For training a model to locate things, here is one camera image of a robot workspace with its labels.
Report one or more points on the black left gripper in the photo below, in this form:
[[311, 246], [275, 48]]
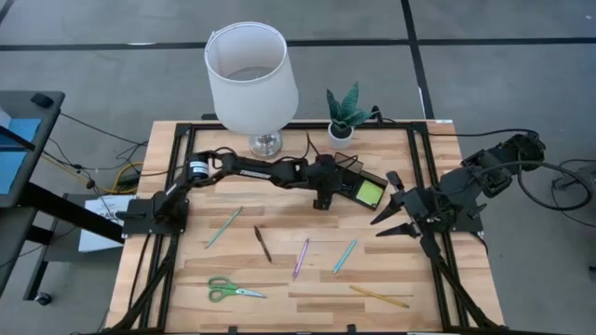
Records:
[[326, 179]]

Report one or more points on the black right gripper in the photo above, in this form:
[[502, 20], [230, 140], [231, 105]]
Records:
[[416, 205]]

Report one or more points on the green sticky note pad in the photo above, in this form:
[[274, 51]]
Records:
[[369, 193]]

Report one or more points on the light blue pen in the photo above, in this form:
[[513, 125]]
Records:
[[345, 256]]

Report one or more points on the pink pen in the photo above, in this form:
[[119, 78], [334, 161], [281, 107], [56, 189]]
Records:
[[301, 258]]

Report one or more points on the dark brown pen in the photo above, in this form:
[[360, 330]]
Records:
[[262, 243]]

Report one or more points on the green pen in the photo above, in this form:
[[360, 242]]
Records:
[[224, 227]]

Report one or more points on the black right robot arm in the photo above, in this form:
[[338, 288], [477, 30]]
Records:
[[489, 172]]

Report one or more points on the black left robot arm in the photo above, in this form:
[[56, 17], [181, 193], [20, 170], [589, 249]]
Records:
[[261, 172]]

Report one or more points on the black desk organizer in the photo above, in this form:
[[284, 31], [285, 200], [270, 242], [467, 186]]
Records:
[[357, 164]]

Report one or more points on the small potted green plant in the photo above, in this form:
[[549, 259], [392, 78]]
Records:
[[341, 135]]

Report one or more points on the yellow pencil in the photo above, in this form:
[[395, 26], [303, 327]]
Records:
[[379, 297]]

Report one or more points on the white shade table lamp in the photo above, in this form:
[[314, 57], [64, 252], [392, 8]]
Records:
[[251, 93]]

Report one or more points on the white printed paper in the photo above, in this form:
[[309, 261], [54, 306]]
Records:
[[100, 232]]

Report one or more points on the grey side desk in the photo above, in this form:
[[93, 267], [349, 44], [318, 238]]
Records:
[[46, 121]]

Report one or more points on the black computer mouse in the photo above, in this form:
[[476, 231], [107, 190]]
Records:
[[42, 99]]

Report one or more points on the black caster wheel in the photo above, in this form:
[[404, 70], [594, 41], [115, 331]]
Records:
[[44, 298]]

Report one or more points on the blue paper sheet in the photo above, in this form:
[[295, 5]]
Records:
[[14, 165]]

